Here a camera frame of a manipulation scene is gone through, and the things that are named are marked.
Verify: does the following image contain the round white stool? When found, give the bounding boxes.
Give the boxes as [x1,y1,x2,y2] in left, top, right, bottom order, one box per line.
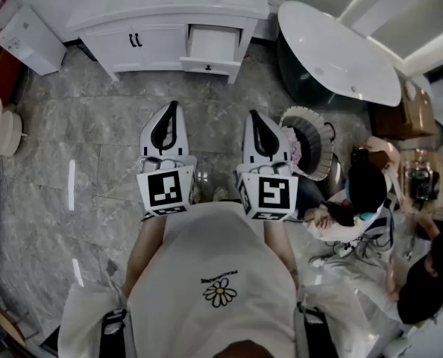
[0,109,29,159]

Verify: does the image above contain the white green-sided bathtub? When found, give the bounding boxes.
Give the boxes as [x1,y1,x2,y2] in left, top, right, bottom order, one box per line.
[276,0,403,108]

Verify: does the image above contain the person's white daisy t-shirt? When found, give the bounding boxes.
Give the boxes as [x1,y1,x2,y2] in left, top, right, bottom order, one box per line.
[57,198,375,358]

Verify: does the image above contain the white pleated laundry basket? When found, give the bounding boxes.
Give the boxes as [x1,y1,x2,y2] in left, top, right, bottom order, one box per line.
[279,106,337,181]

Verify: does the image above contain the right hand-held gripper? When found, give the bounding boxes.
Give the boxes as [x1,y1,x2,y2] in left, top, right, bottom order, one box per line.
[235,109,301,222]

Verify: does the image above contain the cardboard box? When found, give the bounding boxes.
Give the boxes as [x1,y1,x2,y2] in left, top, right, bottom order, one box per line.
[368,80,438,142]

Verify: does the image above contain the black harness strap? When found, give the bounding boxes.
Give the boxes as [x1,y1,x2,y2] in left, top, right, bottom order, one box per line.
[295,300,333,358]
[98,307,128,358]

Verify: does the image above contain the white drawer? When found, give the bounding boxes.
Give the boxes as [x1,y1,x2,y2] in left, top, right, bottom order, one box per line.
[179,23,244,76]

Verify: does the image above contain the white vanity cabinet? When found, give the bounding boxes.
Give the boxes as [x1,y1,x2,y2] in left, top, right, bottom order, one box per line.
[66,0,271,86]

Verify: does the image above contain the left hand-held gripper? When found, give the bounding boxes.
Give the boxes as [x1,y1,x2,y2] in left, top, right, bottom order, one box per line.
[136,100,198,218]

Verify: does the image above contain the person's left forearm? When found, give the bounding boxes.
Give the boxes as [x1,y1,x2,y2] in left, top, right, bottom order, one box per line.
[122,210,169,300]

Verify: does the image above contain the person's right forearm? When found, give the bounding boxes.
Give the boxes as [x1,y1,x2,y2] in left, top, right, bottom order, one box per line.
[262,217,301,290]

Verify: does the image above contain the small wooden table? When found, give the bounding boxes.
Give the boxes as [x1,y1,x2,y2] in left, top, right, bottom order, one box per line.
[398,148,443,210]

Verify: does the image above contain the pink cloth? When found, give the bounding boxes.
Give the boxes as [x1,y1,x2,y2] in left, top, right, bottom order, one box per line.
[283,127,305,173]

